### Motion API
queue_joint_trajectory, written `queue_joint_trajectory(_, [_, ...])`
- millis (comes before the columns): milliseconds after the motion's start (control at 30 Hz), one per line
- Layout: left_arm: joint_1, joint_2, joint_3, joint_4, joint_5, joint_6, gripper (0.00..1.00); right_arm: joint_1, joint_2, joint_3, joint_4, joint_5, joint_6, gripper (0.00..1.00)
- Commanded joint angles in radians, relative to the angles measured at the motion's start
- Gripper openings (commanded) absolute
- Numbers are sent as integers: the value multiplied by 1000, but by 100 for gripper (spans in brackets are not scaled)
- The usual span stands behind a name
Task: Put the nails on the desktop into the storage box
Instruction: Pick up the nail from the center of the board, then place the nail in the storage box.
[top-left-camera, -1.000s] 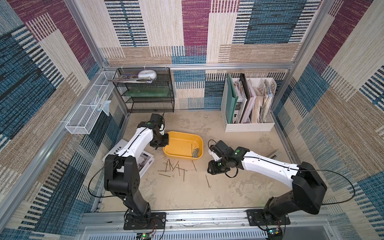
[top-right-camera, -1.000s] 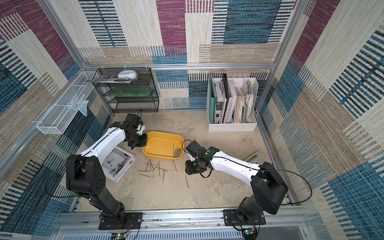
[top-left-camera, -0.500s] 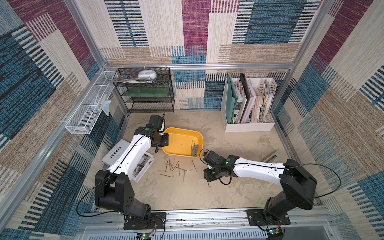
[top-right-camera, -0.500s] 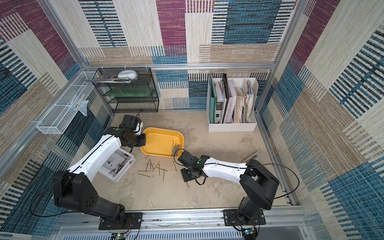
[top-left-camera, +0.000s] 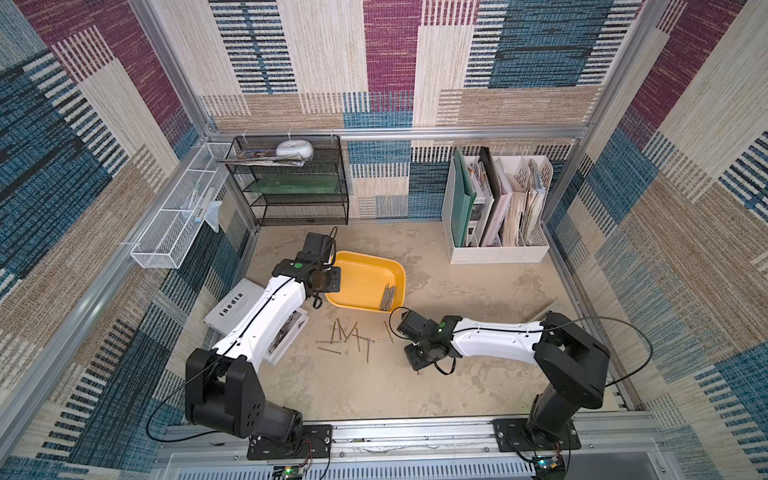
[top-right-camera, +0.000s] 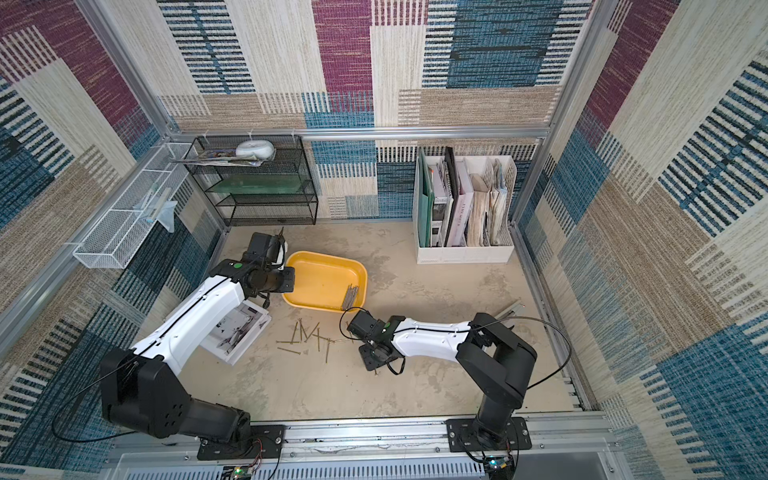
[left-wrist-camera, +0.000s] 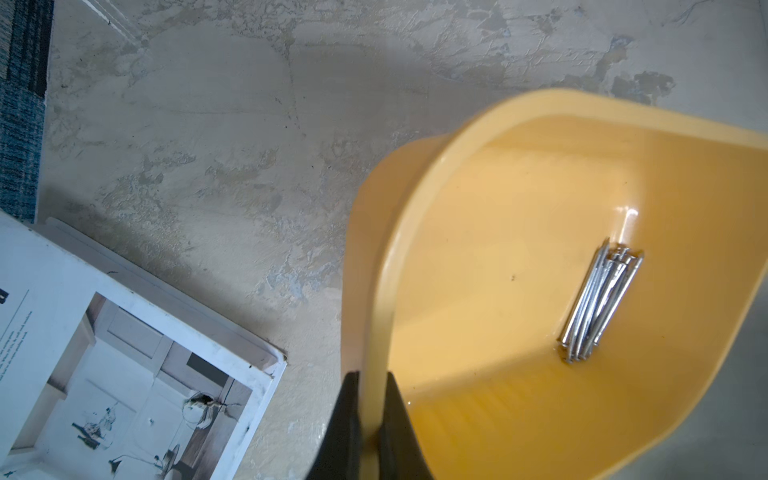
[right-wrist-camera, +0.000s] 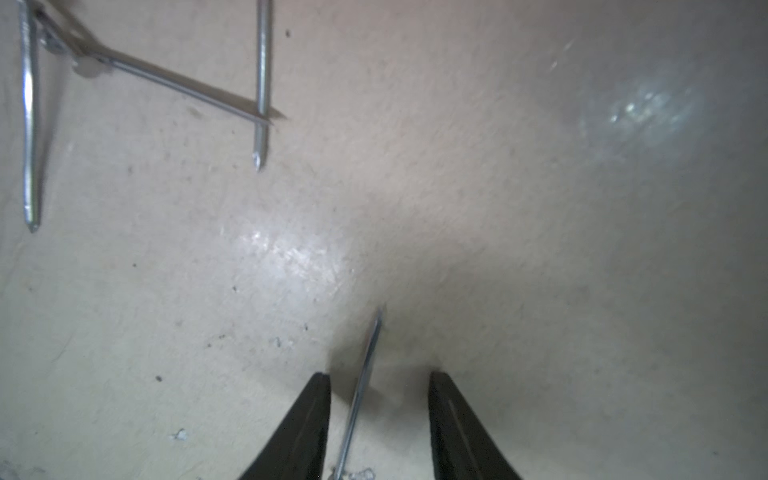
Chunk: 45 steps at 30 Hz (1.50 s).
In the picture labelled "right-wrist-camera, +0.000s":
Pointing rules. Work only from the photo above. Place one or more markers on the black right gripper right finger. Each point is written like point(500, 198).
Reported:
point(461, 446)

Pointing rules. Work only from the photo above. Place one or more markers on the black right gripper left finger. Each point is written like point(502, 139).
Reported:
point(297, 448)

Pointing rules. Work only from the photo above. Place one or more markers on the steel nail lone front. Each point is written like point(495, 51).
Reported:
point(359, 391)

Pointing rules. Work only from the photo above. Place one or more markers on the steel nail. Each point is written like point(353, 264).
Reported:
point(264, 8)
point(90, 53)
point(30, 99)

